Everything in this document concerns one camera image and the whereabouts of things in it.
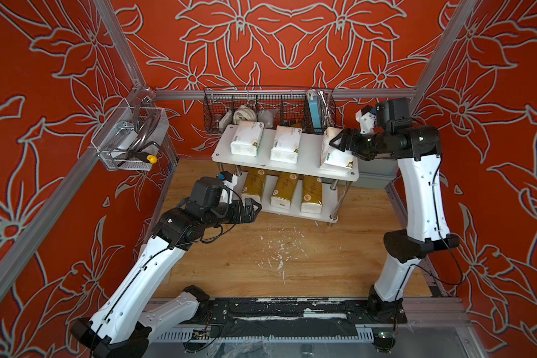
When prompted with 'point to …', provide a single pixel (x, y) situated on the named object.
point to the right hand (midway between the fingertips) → (334, 142)
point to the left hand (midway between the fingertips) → (250, 205)
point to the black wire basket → (274, 106)
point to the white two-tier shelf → (289, 170)
